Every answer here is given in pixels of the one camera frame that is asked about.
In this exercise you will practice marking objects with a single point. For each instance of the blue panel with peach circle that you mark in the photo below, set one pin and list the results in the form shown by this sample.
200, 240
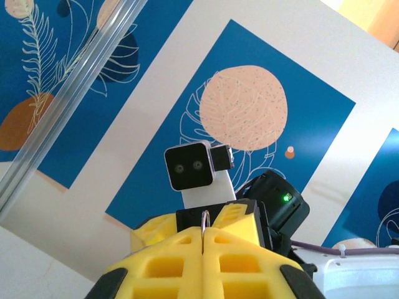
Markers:
311, 109

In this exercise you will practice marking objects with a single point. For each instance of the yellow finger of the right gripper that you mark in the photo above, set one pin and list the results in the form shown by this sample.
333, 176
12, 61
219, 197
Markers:
243, 224
152, 232

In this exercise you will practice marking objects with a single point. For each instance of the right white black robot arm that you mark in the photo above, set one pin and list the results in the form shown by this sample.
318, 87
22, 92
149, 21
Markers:
358, 277

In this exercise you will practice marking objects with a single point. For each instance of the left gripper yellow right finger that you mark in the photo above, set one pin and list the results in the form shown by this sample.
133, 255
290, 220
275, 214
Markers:
249, 274

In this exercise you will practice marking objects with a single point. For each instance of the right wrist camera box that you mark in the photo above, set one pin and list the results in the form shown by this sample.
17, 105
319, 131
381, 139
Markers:
190, 168

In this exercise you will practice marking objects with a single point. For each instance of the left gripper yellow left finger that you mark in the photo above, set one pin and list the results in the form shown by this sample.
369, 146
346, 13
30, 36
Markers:
162, 274

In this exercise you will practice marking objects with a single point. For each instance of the blue panel with feather leaf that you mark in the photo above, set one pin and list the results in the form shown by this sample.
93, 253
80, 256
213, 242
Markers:
90, 124

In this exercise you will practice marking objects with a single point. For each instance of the aluminium frame upright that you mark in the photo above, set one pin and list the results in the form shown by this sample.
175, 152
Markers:
74, 90

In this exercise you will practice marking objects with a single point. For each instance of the blue panel with lily outline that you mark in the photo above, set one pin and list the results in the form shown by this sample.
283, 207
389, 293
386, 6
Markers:
386, 162

